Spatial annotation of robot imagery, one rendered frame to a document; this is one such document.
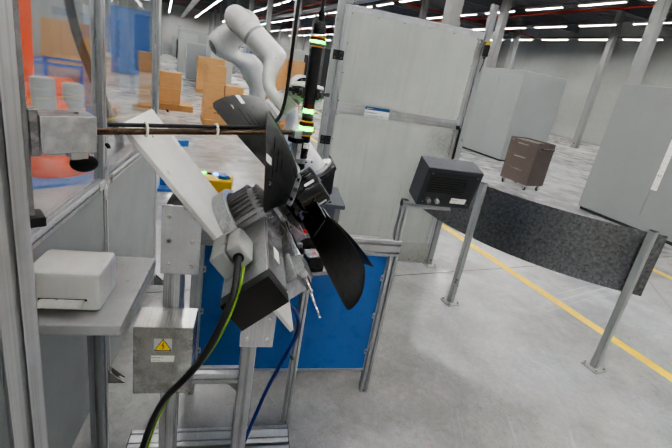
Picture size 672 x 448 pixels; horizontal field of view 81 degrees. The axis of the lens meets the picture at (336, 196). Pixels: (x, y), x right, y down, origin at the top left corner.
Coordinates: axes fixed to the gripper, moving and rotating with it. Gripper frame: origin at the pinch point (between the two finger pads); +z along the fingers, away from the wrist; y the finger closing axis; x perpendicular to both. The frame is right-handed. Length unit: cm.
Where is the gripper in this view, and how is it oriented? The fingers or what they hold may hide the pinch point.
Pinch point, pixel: (310, 93)
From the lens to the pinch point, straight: 120.7
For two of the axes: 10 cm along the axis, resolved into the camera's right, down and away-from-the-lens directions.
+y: -9.7, -0.9, -2.2
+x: 1.6, -9.4, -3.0
